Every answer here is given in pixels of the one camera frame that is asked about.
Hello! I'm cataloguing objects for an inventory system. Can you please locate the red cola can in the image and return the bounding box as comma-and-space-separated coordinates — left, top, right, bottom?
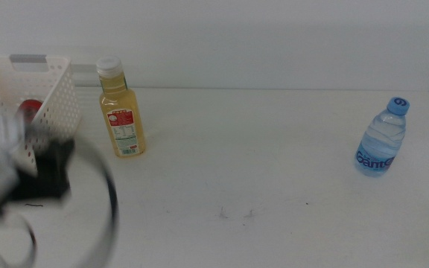
16, 98, 45, 126

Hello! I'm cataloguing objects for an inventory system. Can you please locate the yellow juice bottle white cap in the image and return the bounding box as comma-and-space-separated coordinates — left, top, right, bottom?
95, 55, 147, 158

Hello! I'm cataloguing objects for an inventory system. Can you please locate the clear water bottle blue cap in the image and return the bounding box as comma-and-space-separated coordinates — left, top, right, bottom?
354, 96, 410, 178

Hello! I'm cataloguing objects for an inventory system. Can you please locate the white perforated plastic basket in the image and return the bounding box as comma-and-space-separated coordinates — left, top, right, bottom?
0, 54, 83, 178

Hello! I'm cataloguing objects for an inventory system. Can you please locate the grey wall trunking strip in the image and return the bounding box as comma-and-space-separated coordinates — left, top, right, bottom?
9, 54, 101, 87

